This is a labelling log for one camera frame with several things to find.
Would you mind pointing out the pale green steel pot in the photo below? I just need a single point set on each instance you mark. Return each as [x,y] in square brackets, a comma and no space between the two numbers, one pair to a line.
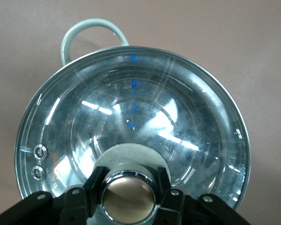
[65,47]

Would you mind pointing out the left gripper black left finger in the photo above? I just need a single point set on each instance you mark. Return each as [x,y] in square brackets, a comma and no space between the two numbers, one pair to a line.
[77,206]

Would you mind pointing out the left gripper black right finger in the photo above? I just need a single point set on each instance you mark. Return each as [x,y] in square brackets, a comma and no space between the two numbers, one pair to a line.
[171,206]

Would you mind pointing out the glass pot lid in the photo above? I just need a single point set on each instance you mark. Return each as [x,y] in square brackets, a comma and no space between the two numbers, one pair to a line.
[154,93]

